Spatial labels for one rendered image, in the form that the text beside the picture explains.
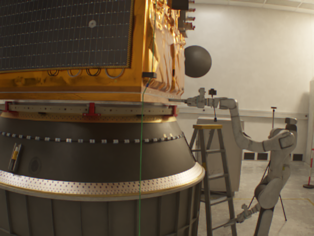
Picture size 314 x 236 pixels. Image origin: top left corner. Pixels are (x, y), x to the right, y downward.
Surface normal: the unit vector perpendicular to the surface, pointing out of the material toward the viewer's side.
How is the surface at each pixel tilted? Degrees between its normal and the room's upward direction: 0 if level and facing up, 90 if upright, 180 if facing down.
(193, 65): 90
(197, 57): 90
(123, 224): 90
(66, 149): 62
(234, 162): 90
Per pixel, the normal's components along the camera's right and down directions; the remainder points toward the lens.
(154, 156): 0.63, -0.40
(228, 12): -0.15, 0.05
